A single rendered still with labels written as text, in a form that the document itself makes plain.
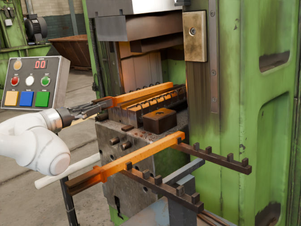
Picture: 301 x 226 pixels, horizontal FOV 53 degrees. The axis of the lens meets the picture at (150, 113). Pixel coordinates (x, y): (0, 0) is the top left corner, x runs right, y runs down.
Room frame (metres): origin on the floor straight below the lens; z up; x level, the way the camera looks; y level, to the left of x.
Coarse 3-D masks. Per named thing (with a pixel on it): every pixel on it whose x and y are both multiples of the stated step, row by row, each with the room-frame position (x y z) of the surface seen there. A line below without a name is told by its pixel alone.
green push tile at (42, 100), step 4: (40, 92) 1.45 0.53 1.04; (44, 92) 1.44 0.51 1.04; (48, 92) 1.43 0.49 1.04; (36, 96) 1.45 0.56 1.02; (40, 96) 1.44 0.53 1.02; (44, 96) 1.43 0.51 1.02; (48, 96) 1.43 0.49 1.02; (36, 100) 1.44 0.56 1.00; (40, 100) 1.43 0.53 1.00; (44, 100) 1.42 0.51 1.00; (48, 100) 1.42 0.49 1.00; (36, 104) 1.43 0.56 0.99; (40, 104) 1.42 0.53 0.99; (44, 104) 1.41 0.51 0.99
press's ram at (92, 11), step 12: (96, 0) 1.29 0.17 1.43; (108, 0) 1.23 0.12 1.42; (120, 0) 1.17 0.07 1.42; (132, 0) 1.13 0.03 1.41; (144, 0) 1.16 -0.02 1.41; (156, 0) 1.21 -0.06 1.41; (168, 0) 1.25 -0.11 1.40; (96, 12) 1.31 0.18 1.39; (108, 12) 1.23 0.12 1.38; (120, 12) 1.19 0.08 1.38; (132, 12) 1.13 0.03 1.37; (144, 12) 1.16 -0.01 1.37
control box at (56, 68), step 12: (12, 60) 1.63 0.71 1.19; (24, 60) 1.60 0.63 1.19; (36, 60) 1.56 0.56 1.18; (48, 60) 1.53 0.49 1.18; (60, 60) 1.51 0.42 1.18; (12, 72) 1.59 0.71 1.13; (24, 72) 1.56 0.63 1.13; (36, 72) 1.53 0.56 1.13; (48, 72) 1.50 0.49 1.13; (60, 72) 1.49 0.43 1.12; (12, 84) 1.55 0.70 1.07; (24, 84) 1.53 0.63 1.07; (36, 84) 1.50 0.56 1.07; (48, 84) 1.47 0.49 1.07; (60, 84) 1.47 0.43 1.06; (60, 96) 1.46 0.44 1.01; (12, 108) 1.49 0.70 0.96; (24, 108) 1.46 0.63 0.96; (36, 108) 1.43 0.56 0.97; (48, 108) 1.40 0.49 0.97
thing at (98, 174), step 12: (180, 132) 0.93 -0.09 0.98; (156, 144) 0.85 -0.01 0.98; (168, 144) 0.87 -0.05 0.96; (132, 156) 0.79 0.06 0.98; (144, 156) 0.81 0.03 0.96; (96, 168) 0.72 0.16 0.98; (108, 168) 0.73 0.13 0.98; (120, 168) 0.75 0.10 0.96; (72, 180) 0.68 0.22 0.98; (84, 180) 0.68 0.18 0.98; (96, 180) 0.71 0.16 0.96; (72, 192) 0.66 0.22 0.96
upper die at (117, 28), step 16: (112, 16) 1.22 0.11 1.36; (128, 16) 1.17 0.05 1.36; (144, 16) 1.23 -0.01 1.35; (160, 16) 1.29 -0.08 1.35; (176, 16) 1.35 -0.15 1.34; (112, 32) 1.23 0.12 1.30; (128, 32) 1.17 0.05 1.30; (144, 32) 1.22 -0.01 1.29; (160, 32) 1.28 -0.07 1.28; (176, 32) 1.35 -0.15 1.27
